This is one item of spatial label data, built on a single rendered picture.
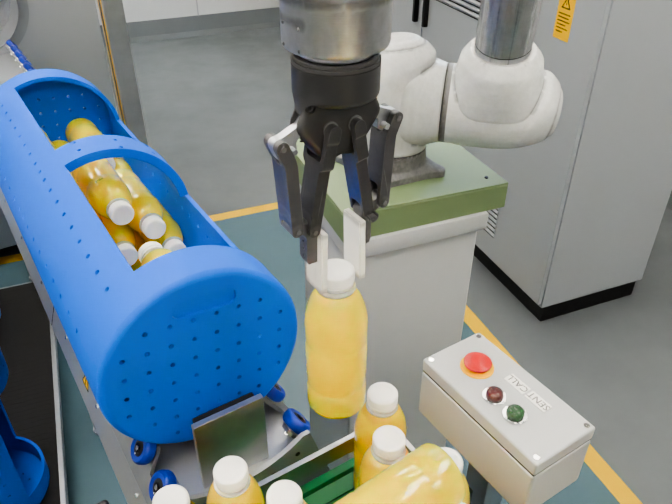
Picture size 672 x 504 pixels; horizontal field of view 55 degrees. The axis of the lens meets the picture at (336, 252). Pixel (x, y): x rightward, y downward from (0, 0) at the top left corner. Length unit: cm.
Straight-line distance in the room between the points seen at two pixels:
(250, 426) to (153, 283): 24
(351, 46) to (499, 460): 53
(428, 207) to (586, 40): 105
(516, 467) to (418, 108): 70
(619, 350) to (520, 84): 165
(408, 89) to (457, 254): 38
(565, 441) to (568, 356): 179
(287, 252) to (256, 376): 206
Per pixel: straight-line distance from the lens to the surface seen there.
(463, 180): 137
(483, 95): 123
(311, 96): 54
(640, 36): 228
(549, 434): 82
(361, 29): 51
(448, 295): 148
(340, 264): 67
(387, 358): 152
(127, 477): 107
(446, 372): 86
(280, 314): 90
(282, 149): 54
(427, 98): 126
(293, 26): 53
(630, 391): 255
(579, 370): 256
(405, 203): 127
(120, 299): 83
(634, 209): 266
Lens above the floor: 171
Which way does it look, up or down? 35 degrees down
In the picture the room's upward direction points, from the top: straight up
